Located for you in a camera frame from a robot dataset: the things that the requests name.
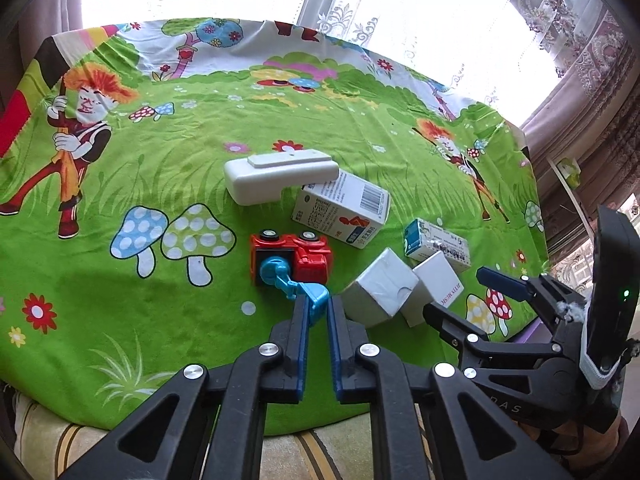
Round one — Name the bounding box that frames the white barcode medicine box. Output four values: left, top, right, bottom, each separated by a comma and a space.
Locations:
292, 170, 390, 249

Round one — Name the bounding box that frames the white lace curtain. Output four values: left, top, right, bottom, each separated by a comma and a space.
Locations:
296, 0, 378, 47

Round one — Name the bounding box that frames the left pink curtain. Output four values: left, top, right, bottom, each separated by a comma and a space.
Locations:
1, 0, 82, 107

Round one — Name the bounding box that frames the red toy truck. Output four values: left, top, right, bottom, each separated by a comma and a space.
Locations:
250, 229, 333, 325

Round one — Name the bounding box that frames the green cartoon table cloth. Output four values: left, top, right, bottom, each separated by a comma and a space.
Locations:
1, 18, 548, 429

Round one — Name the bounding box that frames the right pink curtain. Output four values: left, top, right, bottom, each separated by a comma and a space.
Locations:
506, 0, 639, 261

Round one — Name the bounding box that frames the pink curtain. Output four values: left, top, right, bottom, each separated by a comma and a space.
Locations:
1, 0, 82, 107
506, 0, 639, 261

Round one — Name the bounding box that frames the wooden side shelf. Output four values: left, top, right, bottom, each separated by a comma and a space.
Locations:
546, 156, 594, 242

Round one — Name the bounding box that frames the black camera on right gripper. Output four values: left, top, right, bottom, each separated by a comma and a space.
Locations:
580, 206, 639, 390

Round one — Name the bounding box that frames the white barcode cube box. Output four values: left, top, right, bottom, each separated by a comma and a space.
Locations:
400, 252, 464, 327

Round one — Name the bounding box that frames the white silver small box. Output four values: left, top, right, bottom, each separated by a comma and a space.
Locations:
340, 248, 419, 328

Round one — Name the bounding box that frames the striped sofa cushion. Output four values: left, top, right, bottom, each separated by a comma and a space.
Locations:
12, 391, 432, 480

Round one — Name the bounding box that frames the white printed medicine box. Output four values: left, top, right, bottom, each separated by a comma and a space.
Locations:
404, 218, 471, 269

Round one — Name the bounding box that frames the purple storage box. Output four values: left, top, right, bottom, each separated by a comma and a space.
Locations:
508, 318, 550, 344

